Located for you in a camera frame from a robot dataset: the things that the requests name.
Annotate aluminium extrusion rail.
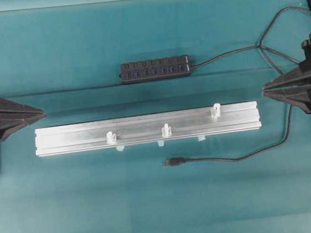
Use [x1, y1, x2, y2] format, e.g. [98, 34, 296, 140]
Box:
[35, 101, 262, 157]

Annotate black USB cable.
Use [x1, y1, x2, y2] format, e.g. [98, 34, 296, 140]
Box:
[148, 4, 311, 170]

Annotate right blue tape piece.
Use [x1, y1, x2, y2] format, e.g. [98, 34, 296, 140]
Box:
[197, 136, 206, 141]

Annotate left blue tape piece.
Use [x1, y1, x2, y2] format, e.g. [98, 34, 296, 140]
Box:
[116, 146, 125, 152]

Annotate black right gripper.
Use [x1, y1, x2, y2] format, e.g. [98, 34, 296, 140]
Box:
[263, 33, 311, 114]

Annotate middle clear zip-tie ring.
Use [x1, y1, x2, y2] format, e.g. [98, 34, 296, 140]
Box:
[160, 122, 173, 137]

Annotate left clear zip-tie ring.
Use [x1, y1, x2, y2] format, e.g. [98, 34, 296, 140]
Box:
[105, 130, 118, 145]

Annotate right clear zip-tie ring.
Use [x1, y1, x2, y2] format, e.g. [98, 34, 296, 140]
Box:
[209, 102, 223, 118]

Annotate black USB hub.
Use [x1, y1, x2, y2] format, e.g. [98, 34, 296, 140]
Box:
[120, 55, 191, 84]

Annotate clear zip-tie ring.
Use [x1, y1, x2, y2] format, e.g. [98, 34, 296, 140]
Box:
[105, 130, 118, 145]
[209, 102, 223, 118]
[160, 122, 173, 137]

